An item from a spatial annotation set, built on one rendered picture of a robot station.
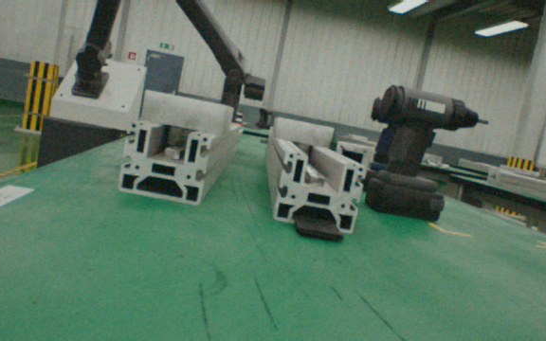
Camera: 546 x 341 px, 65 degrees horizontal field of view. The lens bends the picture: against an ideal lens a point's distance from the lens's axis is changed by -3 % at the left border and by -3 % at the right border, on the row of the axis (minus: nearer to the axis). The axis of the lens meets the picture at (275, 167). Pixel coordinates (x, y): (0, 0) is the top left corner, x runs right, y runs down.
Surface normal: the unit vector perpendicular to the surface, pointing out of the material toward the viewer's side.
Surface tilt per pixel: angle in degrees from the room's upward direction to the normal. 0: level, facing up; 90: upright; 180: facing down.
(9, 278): 0
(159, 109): 90
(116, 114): 90
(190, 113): 90
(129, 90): 42
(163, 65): 90
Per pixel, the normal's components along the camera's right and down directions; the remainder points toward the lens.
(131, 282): 0.19, -0.98
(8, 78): 0.14, 0.14
